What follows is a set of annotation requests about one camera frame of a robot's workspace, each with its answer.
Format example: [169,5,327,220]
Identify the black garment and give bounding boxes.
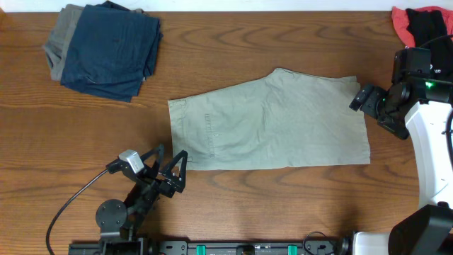
[405,8,453,72]

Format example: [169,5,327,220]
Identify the folded navy blue shorts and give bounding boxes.
[60,1,163,103]

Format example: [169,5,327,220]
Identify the red garment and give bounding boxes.
[391,6,452,47]

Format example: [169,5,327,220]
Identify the khaki green shorts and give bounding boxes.
[168,68,370,170]

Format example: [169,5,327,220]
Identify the folded grey shorts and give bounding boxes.
[42,4,84,81]

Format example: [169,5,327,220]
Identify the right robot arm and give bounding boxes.
[338,47,452,255]

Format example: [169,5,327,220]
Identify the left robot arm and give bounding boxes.
[96,145,188,254]

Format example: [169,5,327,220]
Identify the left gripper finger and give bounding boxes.
[161,150,188,193]
[140,144,164,177]

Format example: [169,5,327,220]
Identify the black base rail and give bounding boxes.
[68,239,352,255]

